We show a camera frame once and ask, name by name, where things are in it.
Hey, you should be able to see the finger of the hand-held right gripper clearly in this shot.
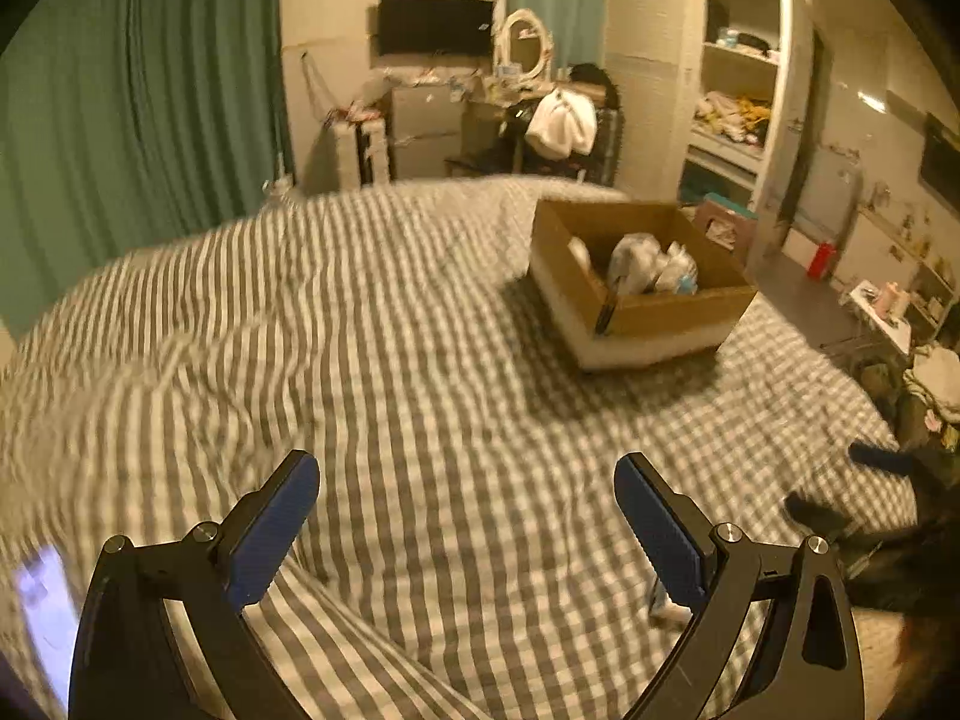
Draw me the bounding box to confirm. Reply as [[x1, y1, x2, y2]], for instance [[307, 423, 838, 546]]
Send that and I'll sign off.
[[784, 491, 852, 541], [849, 442, 912, 473]]

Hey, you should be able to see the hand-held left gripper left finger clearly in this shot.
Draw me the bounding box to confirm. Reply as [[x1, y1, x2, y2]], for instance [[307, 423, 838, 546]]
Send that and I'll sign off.
[[69, 450, 322, 720]]

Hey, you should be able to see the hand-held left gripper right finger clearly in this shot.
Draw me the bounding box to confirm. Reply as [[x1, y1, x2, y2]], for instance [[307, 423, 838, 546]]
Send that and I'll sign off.
[[613, 453, 865, 720]]

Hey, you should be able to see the brown cardboard box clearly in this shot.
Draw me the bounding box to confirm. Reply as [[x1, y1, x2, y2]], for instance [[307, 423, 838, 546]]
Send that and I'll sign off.
[[529, 199, 758, 372]]

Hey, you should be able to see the white blue plastic bag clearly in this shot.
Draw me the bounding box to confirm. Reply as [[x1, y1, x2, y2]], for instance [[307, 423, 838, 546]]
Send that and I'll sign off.
[[656, 241, 702, 293]]

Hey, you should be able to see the clear plastic bag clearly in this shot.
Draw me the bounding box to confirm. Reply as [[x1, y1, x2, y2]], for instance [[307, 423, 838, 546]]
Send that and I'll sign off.
[[607, 232, 665, 295]]

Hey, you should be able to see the white cloth pile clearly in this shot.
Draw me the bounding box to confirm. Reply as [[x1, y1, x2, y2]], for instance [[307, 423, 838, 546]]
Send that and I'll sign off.
[[907, 345, 960, 421]]

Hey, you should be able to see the small white table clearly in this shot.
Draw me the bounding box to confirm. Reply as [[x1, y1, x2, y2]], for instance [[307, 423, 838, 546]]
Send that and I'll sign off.
[[840, 279, 912, 353]]

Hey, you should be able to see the smartphone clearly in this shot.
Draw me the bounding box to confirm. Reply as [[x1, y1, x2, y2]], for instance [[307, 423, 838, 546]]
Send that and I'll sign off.
[[15, 546, 80, 706]]

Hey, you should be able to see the pile of clothes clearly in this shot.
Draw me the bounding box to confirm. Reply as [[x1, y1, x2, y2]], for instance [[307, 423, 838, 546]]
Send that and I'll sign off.
[[694, 90, 773, 143]]

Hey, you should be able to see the dark suitcase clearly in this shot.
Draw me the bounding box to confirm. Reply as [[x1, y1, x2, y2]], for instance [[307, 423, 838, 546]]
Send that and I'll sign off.
[[592, 106, 625, 185]]

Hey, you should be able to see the white garment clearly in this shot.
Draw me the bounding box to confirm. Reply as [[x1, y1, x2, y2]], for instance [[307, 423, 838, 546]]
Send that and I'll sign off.
[[525, 88, 599, 160]]

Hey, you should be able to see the green curtain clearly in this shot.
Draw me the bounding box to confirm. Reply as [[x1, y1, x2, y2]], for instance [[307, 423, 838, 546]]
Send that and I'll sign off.
[[0, 0, 297, 331]]

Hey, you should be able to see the grey small fridge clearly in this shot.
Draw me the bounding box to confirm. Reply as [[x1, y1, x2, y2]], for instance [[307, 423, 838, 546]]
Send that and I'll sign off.
[[390, 82, 466, 181]]

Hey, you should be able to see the white wardrobe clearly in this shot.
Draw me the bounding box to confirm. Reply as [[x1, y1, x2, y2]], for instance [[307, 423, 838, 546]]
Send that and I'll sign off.
[[604, 0, 815, 263]]

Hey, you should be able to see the chair with white bag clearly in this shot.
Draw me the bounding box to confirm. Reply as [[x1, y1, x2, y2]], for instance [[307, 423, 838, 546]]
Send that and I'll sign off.
[[459, 79, 601, 166]]

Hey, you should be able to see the black bag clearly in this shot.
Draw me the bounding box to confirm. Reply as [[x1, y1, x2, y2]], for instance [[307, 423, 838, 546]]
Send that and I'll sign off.
[[568, 64, 620, 110]]

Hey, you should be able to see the white oval mirror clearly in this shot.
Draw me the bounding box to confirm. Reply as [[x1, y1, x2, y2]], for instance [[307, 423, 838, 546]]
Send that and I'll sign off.
[[495, 9, 554, 83]]

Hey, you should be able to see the black wall television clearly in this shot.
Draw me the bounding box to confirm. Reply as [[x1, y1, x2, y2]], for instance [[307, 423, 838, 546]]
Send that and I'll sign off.
[[377, 0, 496, 59]]

